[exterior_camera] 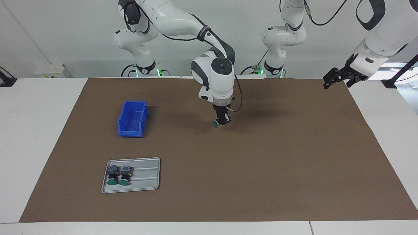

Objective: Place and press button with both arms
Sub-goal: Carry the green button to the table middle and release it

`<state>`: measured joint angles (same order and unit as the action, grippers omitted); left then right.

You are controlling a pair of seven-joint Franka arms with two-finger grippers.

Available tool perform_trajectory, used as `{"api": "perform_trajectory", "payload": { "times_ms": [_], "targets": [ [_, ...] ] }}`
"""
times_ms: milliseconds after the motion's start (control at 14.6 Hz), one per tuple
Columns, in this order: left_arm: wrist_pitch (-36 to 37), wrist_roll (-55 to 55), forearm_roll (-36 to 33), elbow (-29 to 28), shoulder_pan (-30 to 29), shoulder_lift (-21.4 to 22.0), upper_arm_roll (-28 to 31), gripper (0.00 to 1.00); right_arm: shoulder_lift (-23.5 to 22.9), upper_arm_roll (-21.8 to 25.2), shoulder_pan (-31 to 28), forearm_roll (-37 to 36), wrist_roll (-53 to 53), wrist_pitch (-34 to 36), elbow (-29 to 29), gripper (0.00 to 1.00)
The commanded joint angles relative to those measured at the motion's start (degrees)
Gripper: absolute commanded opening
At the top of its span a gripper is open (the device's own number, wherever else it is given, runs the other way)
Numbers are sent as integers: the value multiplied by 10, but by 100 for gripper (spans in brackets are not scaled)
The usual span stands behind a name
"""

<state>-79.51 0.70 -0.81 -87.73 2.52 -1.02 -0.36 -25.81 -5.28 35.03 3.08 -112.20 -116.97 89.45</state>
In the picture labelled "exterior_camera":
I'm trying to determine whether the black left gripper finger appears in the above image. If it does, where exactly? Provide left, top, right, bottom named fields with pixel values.
left=323, top=78, right=342, bottom=89
left=323, top=68, right=342, bottom=83

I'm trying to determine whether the black support pole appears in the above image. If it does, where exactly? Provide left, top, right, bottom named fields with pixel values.
left=381, top=54, right=418, bottom=89

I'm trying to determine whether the brown table mat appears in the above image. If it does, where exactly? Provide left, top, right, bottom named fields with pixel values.
left=20, top=77, right=418, bottom=223

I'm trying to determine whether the blue plastic bin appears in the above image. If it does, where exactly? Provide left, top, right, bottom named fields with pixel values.
left=117, top=101, right=149, bottom=137

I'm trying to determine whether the silver metal tray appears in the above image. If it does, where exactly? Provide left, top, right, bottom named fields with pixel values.
left=101, top=158, right=161, bottom=194

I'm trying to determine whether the white electrical box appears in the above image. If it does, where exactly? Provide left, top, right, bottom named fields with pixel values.
left=34, top=64, right=72, bottom=78

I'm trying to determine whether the black clamp stand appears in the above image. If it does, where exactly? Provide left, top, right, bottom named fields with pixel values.
left=0, top=67, right=17, bottom=87

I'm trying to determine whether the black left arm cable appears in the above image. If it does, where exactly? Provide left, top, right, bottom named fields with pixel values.
left=304, top=0, right=348, bottom=27

